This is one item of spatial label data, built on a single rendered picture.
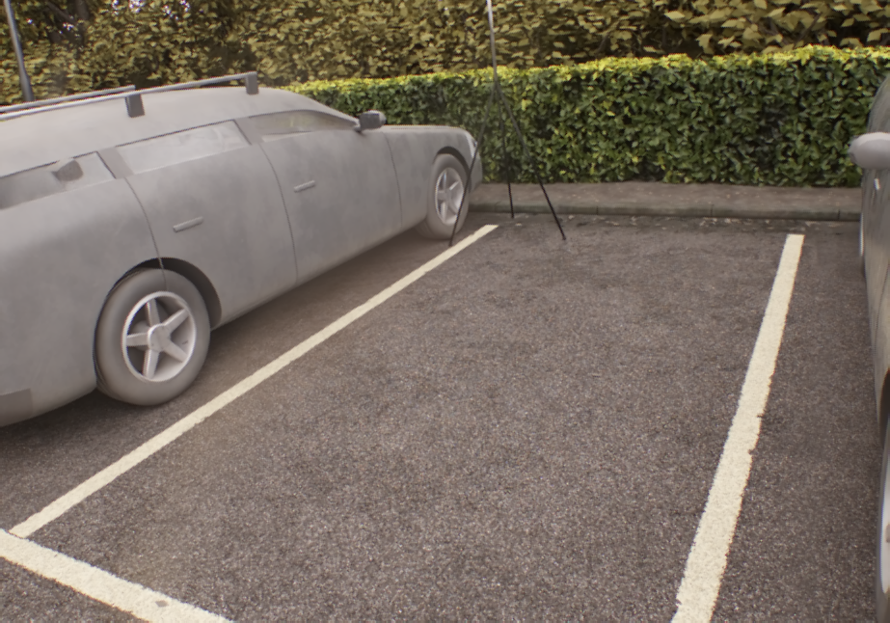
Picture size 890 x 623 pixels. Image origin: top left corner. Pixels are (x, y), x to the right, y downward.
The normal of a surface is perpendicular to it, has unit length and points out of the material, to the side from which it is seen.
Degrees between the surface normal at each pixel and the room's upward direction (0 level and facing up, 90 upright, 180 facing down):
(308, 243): 93
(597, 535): 0
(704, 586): 0
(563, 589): 0
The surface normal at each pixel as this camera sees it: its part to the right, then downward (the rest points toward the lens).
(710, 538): -0.11, -0.94
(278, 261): 0.87, 0.11
